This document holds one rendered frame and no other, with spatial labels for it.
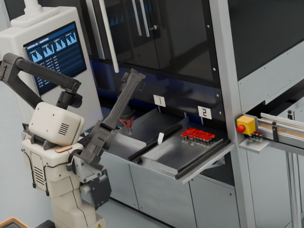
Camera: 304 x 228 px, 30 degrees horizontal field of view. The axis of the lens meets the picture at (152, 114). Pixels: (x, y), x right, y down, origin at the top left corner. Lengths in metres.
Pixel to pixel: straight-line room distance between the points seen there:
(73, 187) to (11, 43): 0.94
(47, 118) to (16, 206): 2.18
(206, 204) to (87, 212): 0.95
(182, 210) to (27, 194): 1.57
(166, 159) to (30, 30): 1.02
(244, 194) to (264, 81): 0.61
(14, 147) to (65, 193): 2.96
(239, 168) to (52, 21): 1.31
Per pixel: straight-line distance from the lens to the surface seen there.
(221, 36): 2.69
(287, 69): 3.16
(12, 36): 3.11
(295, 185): 3.05
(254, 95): 2.95
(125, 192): 3.96
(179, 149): 2.95
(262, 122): 2.94
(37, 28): 3.20
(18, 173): 5.03
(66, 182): 2.55
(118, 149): 3.08
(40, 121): 2.50
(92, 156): 2.37
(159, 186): 3.61
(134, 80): 2.58
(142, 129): 3.23
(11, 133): 5.81
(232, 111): 2.84
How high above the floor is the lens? 2.32
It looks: 25 degrees down
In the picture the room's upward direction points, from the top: 11 degrees counter-clockwise
